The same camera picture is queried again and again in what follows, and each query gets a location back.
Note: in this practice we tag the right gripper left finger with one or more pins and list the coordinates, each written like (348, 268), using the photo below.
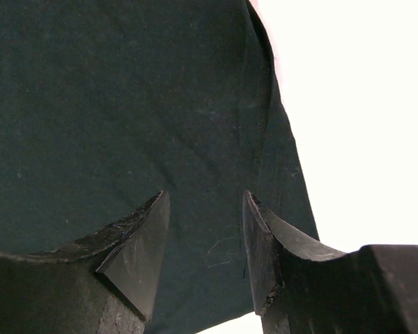
(105, 282)

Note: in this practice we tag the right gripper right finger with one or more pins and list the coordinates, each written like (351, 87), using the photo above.
(300, 285)

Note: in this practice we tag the black t shirt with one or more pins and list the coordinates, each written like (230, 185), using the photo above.
(105, 103)

